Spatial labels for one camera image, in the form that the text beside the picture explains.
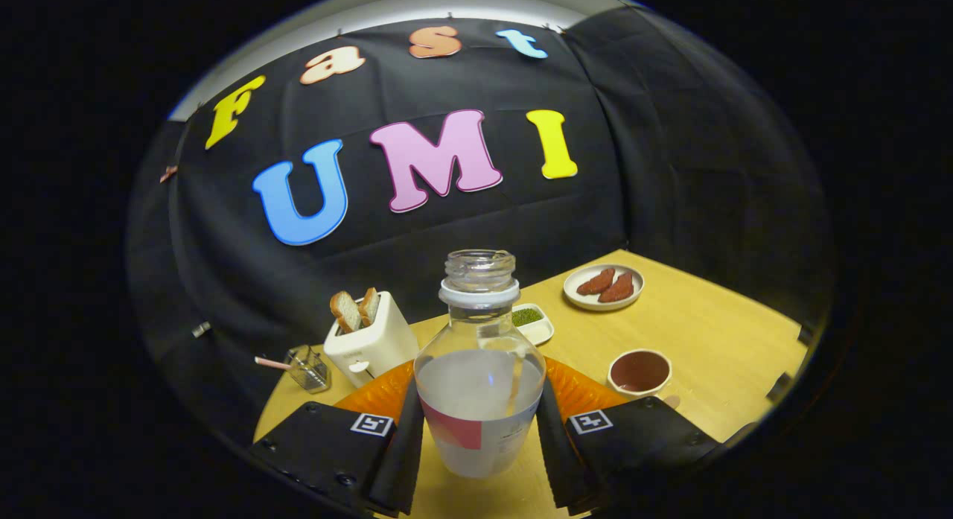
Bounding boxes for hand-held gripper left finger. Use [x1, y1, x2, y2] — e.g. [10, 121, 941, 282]
[248, 359, 426, 517]

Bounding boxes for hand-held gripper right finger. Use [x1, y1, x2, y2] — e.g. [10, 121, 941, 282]
[534, 357, 723, 517]

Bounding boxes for clear juice bottle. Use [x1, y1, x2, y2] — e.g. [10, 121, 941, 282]
[414, 249, 546, 480]

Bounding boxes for cream cup with brown inside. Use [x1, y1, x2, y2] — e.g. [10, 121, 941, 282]
[608, 348, 682, 410]

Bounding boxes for white toaster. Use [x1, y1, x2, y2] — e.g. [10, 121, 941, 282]
[323, 290, 419, 388]

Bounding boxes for white divided bean dish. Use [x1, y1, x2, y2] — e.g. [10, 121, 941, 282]
[511, 303, 555, 346]

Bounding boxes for white oval plate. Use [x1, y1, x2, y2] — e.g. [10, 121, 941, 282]
[563, 264, 646, 312]

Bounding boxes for red sausage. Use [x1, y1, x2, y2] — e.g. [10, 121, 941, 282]
[576, 268, 616, 296]
[598, 273, 634, 303]

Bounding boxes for wooden table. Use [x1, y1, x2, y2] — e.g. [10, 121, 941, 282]
[253, 249, 809, 519]

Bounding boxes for black backdrop cloth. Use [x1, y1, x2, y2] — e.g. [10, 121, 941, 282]
[127, 5, 831, 445]

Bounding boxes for wire mesh holder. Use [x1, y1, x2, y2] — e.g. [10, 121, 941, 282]
[287, 345, 331, 394]

